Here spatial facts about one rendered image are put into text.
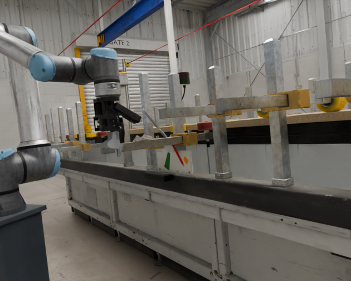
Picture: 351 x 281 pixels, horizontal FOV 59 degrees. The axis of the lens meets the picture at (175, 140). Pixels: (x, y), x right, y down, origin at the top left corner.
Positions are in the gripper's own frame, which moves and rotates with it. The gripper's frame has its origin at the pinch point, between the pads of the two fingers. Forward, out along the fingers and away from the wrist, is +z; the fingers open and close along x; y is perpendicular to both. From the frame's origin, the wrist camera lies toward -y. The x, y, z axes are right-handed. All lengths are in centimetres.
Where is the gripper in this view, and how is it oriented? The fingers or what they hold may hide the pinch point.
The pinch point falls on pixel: (120, 153)
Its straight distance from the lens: 113.6
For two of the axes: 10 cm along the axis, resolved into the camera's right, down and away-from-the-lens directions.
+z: 1.0, 9.9, 0.5
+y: -8.1, 1.1, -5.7
